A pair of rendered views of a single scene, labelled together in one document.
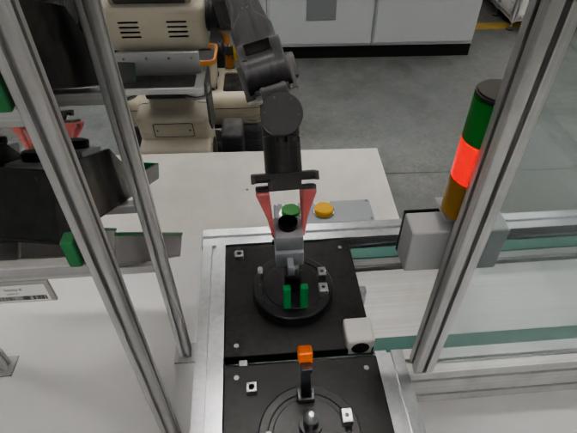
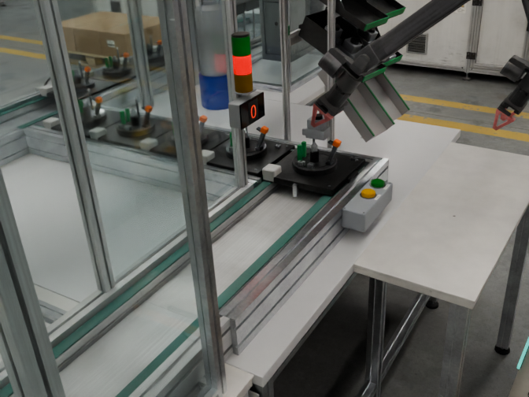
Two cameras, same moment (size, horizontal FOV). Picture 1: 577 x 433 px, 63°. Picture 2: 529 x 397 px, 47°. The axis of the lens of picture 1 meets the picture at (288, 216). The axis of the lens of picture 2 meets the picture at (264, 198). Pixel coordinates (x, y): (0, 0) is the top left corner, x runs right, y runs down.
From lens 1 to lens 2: 2.04 m
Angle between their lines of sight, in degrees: 94
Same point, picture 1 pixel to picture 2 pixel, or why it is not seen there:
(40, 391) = (345, 142)
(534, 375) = not seen: hidden behind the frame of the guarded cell
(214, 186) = (467, 205)
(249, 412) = (270, 145)
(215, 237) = (380, 162)
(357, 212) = (355, 205)
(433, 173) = not seen: outside the picture
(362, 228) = (340, 203)
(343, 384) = (256, 163)
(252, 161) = (493, 228)
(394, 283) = (297, 213)
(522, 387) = not seen: hidden behind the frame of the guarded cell
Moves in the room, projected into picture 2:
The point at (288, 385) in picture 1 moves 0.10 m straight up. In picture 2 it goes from (270, 153) to (268, 125)
